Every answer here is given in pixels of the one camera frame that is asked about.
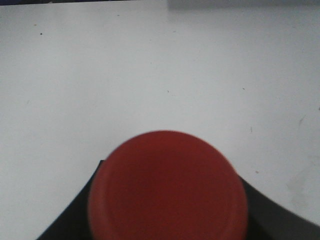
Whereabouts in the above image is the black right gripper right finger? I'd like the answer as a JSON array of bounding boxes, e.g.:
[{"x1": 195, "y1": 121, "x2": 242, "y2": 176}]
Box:
[{"x1": 242, "y1": 179, "x2": 320, "y2": 240}]

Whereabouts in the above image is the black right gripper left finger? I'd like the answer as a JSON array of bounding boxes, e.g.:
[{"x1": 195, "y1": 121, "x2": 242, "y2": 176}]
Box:
[{"x1": 37, "y1": 160, "x2": 105, "y2": 240}]

